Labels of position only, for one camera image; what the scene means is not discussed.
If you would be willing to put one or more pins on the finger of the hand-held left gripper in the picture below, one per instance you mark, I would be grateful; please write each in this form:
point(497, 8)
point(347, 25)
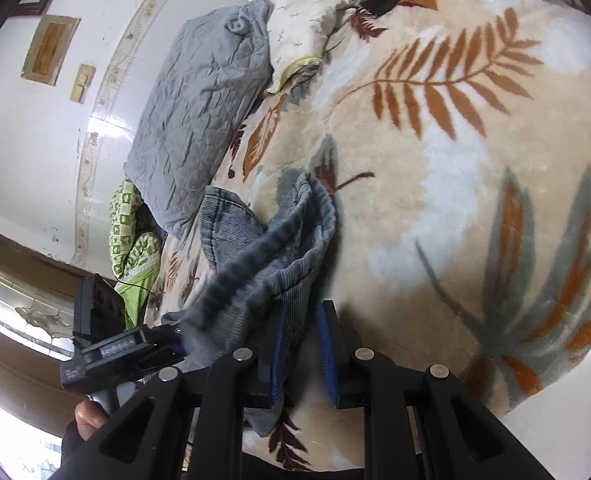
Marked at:
point(168, 342)

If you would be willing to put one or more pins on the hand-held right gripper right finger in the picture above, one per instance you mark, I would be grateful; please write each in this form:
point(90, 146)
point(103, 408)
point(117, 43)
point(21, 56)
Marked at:
point(325, 355)

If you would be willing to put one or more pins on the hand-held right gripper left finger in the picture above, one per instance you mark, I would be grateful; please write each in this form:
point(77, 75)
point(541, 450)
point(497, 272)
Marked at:
point(277, 355)

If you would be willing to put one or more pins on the grey denim pants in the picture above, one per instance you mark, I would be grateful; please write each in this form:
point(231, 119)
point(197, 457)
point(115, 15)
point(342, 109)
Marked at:
point(275, 255)

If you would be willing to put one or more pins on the person's left hand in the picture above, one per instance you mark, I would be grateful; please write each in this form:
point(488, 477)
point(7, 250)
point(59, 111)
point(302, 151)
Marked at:
point(87, 415)

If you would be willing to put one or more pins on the wooden door with leaded glass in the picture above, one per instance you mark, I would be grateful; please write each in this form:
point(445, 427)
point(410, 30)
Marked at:
point(20, 375)

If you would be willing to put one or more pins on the green patterned quilt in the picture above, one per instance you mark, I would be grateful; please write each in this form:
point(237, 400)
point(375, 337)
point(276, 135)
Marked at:
point(125, 230)

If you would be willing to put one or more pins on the leaf print blanket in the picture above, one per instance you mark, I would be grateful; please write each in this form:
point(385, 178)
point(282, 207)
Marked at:
point(425, 160)

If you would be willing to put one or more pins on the grey quilted pillow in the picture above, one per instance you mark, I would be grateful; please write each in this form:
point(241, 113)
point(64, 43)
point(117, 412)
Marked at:
point(200, 110)

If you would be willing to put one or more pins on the cream printed pillow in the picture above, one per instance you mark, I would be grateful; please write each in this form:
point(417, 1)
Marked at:
point(300, 25)

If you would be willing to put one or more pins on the beige wall switch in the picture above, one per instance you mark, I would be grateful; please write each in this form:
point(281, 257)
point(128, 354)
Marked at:
point(78, 92)
point(86, 74)

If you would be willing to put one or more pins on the metal framed wall panel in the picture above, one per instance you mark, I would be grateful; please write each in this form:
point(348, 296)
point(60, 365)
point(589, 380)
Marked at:
point(50, 49)

